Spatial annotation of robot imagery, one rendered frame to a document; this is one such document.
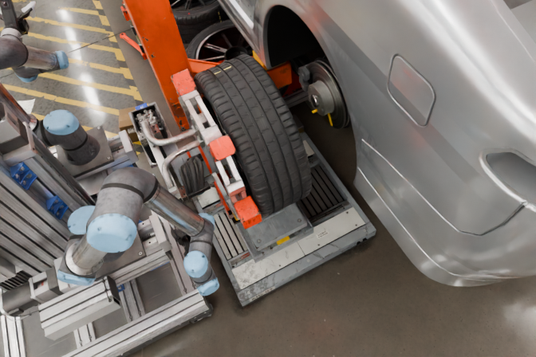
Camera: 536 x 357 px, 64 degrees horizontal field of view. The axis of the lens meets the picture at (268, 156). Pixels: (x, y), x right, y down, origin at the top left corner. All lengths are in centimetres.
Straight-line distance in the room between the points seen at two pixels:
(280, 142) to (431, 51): 67
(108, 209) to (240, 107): 61
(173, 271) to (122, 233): 118
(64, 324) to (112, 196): 78
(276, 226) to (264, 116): 91
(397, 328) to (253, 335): 72
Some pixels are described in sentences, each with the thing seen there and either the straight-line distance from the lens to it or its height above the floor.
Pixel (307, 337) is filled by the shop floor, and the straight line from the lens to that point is 236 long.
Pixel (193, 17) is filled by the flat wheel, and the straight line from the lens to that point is 307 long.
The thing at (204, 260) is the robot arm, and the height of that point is 100.
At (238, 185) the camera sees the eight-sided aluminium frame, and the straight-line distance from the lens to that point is 157.
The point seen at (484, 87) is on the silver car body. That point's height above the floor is 163.
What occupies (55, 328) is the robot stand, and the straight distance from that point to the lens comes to 187.
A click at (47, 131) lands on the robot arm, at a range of 194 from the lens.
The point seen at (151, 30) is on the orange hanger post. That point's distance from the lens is 191.
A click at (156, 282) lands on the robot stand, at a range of 234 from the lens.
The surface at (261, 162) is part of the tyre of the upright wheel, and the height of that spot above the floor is 104.
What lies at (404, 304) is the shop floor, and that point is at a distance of 244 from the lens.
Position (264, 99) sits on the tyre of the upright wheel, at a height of 116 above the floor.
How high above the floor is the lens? 231
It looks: 55 degrees down
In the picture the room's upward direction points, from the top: 9 degrees counter-clockwise
